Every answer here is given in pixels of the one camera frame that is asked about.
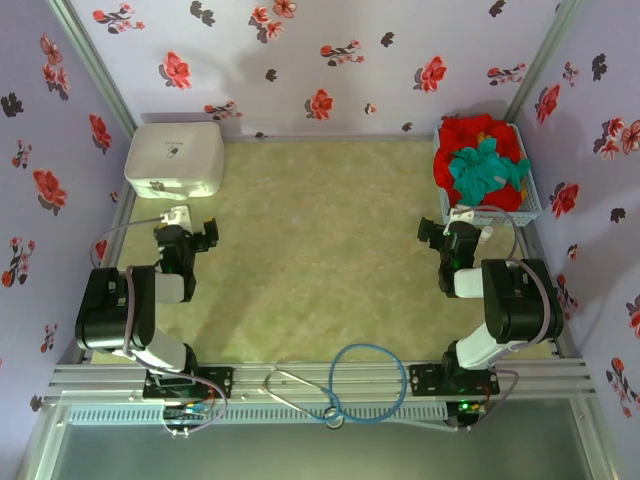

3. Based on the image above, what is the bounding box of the red t-shirt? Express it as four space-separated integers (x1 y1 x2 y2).
432 113 526 211

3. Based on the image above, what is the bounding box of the blue looped cable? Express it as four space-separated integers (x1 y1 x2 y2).
307 343 409 426

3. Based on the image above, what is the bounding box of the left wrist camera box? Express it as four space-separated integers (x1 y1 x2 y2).
159 204 192 229

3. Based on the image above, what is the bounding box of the teal t-shirt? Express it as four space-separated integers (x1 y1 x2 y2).
447 138 530 207

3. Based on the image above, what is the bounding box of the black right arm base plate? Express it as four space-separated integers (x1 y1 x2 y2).
408 363 501 399

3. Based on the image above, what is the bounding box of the lilac right arm cable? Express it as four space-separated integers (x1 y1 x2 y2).
452 204 556 434

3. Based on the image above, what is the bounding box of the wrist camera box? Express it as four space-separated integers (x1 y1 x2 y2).
446 203 476 226
159 204 192 229

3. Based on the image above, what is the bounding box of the aluminium corner post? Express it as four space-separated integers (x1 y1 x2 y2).
47 0 139 134
507 0 586 124

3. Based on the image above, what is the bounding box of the small circuit board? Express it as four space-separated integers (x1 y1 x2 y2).
162 402 211 422
449 398 489 419

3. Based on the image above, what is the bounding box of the lilac arm cable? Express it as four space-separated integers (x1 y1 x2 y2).
452 204 556 434
89 215 229 436

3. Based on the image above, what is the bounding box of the grey metal panel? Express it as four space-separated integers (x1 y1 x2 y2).
19 399 621 480

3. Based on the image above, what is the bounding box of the lilac left arm cable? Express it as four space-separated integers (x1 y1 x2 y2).
89 215 229 436

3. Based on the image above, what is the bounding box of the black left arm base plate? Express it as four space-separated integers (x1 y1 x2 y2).
142 365 235 400

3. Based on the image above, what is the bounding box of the pale blue perforated basket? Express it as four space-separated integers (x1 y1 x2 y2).
432 119 543 227

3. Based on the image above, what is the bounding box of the white lidded storage case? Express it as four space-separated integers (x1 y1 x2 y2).
123 121 225 200

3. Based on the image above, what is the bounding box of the aluminium back rail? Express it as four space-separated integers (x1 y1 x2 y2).
222 133 436 145

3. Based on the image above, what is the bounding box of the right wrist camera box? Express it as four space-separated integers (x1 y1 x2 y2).
446 203 476 226

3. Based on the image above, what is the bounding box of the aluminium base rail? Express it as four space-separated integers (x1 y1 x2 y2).
42 357 599 406

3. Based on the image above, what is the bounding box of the slotted grey cable duct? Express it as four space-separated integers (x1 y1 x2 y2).
67 402 449 426

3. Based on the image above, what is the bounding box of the grey looped cable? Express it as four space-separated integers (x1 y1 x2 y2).
262 368 346 429

